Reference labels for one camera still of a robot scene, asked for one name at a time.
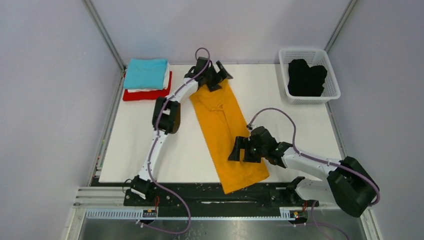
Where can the right controller board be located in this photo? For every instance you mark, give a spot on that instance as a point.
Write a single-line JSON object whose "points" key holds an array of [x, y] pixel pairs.
{"points": [[294, 214]]}

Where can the white slotted cable duct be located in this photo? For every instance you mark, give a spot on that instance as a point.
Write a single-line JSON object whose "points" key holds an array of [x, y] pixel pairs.
{"points": [[136, 214]]}

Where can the left aluminium corner post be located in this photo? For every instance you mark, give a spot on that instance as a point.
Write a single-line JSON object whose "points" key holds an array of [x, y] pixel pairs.
{"points": [[96, 18]]}

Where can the yellow t shirt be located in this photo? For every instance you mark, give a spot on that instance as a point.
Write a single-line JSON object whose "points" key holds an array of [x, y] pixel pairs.
{"points": [[221, 121]]}

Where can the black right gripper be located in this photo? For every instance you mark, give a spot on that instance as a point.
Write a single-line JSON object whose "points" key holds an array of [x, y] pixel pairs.
{"points": [[243, 142]]}

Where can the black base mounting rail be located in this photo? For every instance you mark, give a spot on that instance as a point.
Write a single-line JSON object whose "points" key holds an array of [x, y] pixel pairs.
{"points": [[208, 199]]}

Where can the aluminium corner post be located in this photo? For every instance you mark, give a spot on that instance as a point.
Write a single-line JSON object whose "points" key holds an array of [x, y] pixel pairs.
{"points": [[96, 18], [340, 24]]}

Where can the folded cyan t shirt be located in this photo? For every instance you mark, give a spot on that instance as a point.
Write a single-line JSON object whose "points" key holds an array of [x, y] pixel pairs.
{"points": [[145, 73]]}

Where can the controller board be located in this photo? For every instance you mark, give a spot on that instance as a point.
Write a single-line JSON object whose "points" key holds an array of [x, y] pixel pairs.
{"points": [[150, 213], [294, 214]]}

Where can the white plastic laundry basket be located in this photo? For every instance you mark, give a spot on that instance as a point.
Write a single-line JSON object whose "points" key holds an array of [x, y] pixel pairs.
{"points": [[313, 57]]}

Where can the left controller board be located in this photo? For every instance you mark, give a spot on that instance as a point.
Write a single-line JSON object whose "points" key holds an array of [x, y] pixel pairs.
{"points": [[150, 213]]}

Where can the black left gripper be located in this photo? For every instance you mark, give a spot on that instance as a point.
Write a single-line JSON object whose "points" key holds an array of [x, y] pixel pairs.
{"points": [[218, 77]]}

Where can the black t shirt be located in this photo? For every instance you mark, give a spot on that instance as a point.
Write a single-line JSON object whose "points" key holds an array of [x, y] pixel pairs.
{"points": [[305, 80]]}

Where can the right aluminium corner post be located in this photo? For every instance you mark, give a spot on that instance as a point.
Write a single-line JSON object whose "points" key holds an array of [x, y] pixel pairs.
{"points": [[340, 24]]}

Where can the folded red t shirt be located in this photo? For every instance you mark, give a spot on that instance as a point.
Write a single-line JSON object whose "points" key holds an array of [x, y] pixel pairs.
{"points": [[148, 95]]}

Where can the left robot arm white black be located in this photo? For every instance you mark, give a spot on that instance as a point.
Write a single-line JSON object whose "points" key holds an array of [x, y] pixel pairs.
{"points": [[166, 119]]}

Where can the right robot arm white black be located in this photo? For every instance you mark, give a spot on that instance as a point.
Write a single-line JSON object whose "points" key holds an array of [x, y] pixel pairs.
{"points": [[344, 183]]}

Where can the folded white t shirt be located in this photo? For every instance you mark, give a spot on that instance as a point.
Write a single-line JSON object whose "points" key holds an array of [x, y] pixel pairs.
{"points": [[165, 83]]}

